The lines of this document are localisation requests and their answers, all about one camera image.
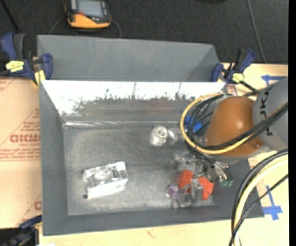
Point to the pale grey metal gripper finger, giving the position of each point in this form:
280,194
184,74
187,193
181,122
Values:
196,189

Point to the orange block-shaped toy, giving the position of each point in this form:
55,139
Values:
185,178

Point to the purple and clear plastic thing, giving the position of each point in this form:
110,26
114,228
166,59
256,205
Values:
173,191

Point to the white and clear plastic packet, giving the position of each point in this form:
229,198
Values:
105,181

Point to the grey metal bin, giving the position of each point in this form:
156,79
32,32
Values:
127,60

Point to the brown cardboard board, red print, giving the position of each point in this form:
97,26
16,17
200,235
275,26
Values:
14,163

